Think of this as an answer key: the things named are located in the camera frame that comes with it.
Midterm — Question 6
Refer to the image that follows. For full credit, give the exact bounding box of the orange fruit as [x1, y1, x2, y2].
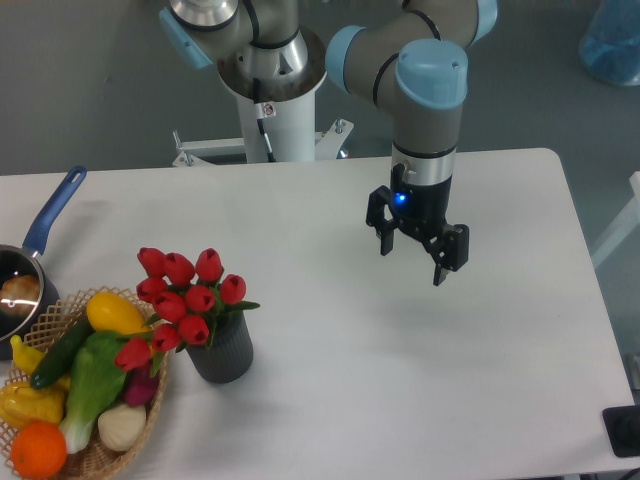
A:
[10, 421, 67, 479]

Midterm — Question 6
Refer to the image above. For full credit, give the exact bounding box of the red tulip bouquet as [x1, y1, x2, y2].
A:
[115, 247, 259, 371]

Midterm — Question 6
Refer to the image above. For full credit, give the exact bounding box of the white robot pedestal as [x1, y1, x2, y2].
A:
[173, 26, 354, 166]

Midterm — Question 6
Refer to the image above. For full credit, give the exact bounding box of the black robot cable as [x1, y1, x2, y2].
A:
[252, 77, 277, 163]

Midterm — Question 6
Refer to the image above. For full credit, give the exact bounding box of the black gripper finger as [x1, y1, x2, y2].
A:
[425, 223, 470, 286]
[365, 186, 398, 256]

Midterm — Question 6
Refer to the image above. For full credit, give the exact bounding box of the white frame at right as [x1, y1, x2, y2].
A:
[591, 171, 639, 270]

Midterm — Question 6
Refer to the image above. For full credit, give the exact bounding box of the blue transparent bag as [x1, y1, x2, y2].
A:
[578, 0, 639, 87]

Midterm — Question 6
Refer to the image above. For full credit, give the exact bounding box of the dark grey ribbed vase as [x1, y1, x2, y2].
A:
[186, 312, 254, 384]

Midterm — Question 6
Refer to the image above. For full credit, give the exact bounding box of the green cucumber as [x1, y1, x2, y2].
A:
[30, 317, 94, 389]

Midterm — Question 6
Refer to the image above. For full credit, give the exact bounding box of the purple radish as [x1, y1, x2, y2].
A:
[122, 363, 159, 407]

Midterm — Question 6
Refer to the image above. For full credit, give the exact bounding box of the yellow bell pepper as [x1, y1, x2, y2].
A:
[1, 381, 66, 430]

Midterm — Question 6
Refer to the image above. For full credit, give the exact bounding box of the black device at edge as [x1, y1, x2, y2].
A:
[602, 405, 639, 458]

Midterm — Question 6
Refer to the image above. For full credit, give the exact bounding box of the woven wicker basket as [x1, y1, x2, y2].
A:
[24, 287, 168, 479]

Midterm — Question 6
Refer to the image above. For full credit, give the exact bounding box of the green bok choy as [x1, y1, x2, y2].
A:
[59, 331, 126, 455]

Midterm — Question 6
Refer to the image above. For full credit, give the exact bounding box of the blue handled saucepan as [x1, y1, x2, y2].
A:
[1, 166, 87, 361]

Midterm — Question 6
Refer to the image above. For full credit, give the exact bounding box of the yellow squash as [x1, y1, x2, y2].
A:
[86, 292, 151, 335]

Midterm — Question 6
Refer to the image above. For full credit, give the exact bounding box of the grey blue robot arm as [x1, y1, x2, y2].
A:
[159, 1, 497, 283]

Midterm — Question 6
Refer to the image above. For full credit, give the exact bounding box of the white garlic bulb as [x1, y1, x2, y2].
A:
[98, 403, 146, 452]

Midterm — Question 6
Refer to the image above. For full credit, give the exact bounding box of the bread roll in pan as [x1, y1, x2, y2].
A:
[1, 275, 40, 318]

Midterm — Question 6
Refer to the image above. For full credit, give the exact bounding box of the yellow banana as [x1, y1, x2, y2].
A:
[10, 335, 45, 375]

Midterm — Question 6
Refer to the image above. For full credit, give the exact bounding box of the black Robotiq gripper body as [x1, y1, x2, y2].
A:
[387, 163, 452, 237]

